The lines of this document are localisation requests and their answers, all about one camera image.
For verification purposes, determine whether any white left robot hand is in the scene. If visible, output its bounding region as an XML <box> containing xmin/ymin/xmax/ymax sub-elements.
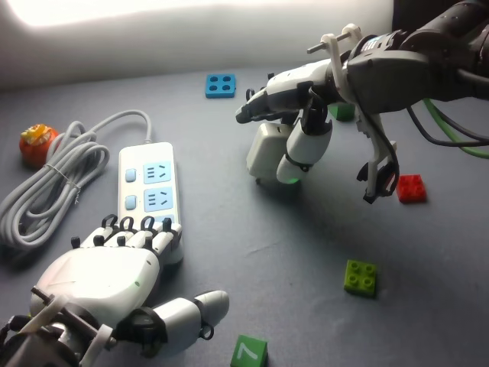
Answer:
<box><xmin>29</xmin><ymin>214</ymin><xmax>230</xmax><ymax>359</ymax></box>

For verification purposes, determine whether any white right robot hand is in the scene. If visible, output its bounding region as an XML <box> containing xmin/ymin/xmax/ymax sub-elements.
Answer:
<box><xmin>235</xmin><ymin>59</ymin><xmax>340</xmax><ymax>185</ymax></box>

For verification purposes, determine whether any white power adapter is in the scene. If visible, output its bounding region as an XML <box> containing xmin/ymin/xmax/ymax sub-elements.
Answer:
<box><xmin>246</xmin><ymin>122</ymin><xmax>296</xmax><ymax>187</ymax></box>

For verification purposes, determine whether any green cube with letter Y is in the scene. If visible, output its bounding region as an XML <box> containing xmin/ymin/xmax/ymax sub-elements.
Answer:
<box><xmin>329</xmin><ymin>102</ymin><xmax>356</xmax><ymax>122</ymax></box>

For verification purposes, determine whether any blue four-hole block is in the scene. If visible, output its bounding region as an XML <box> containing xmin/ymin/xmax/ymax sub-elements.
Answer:
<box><xmin>205</xmin><ymin>73</ymin><xmax>238</xmax><ymax>99</ymax></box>

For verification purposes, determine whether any dark background panel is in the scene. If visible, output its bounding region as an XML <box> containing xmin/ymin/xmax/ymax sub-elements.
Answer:
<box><xmin>392</xmin><ymin>0</ymin><xmax>459</xmax><ymax>35</ymax></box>

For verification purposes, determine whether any orange toy fruit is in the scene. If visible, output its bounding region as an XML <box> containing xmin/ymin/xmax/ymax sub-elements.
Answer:
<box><xmin>18</xmin><ymin>122</ymin><xmax>60</xmax><ymax>169</ymax></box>

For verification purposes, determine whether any grey table cloth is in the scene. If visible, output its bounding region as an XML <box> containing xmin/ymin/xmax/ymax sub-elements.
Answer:
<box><xmin>0</xmin><ymin>40</ymin><xmax>489</xmax><ymax>367</ymax></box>

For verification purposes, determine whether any red toy brick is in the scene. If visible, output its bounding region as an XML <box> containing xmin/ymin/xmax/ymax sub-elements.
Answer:
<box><xmin>396</xmin><ymin>174</ymin><xmax>428</xmax><ymax>204</ymax></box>

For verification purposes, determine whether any green cube with number 7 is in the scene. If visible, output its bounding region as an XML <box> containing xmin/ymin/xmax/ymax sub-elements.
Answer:
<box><xmin>230</xmin><ymin>335</ymin><xmax>268</xmax><ymax>367</ymax></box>

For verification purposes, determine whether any lime green toy brick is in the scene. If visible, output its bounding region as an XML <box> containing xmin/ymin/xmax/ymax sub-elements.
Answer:
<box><xmin>342</xmin><ymin>259</ymin><xmax>378</xmax><ymax>299</ymax></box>

